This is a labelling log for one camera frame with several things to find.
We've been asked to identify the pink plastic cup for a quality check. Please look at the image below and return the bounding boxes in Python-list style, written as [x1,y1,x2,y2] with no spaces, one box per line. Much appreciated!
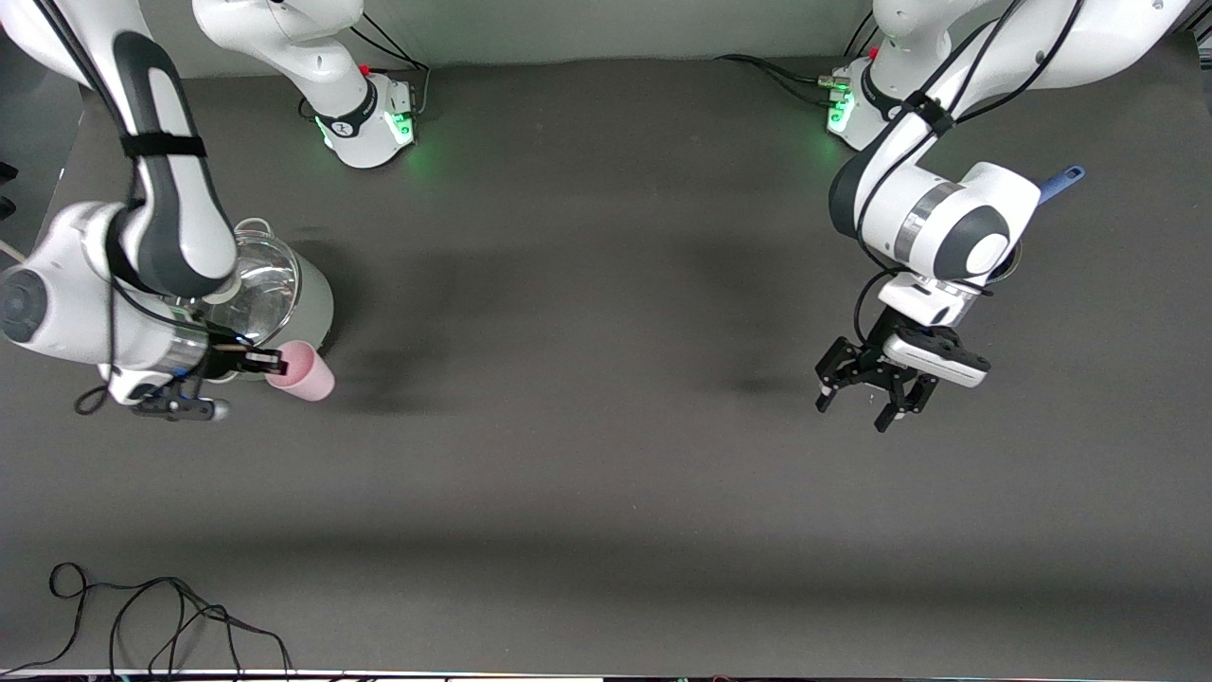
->
[267,341,336,403]

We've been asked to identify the pale grey stock pot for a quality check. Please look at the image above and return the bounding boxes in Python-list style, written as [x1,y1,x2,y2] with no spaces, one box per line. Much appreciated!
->
[194,218,334,384]

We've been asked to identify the glass lid with tan knob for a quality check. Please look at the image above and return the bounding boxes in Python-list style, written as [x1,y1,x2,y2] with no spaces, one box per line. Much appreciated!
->
[204,230,301,347]

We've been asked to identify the dark grey table mat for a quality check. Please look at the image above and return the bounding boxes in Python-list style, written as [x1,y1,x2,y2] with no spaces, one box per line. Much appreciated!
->
[0,38,1212,675]

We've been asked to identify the dark blue saucepan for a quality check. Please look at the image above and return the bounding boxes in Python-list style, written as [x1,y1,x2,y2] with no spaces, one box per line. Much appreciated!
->
[985,166,1086,285]

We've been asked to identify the black cable along right arm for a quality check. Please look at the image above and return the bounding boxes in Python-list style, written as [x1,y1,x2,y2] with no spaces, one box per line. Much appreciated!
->
[38,0,143,418]

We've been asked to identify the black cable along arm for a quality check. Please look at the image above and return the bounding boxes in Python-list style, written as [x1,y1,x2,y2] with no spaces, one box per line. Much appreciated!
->
[852,0,1085,351]
[38,0,143,418]

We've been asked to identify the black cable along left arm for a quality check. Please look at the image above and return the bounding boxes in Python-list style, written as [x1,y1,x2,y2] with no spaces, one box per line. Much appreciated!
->
[852,0,1085,351]

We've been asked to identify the thin black loose cable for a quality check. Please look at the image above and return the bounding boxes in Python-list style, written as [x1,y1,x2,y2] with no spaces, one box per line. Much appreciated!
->
[0,562,294,678]

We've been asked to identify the black left arm base cables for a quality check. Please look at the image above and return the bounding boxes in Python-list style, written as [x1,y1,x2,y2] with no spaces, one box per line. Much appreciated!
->
[717,19,886,110]

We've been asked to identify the black arm base cables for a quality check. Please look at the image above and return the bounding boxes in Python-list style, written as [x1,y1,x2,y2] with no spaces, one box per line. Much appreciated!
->
[298,14,432,122]
[717,19,886,110]

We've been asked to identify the black right arm base cables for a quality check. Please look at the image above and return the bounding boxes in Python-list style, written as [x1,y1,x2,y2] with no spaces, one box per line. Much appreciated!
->
[298,14,432,122]

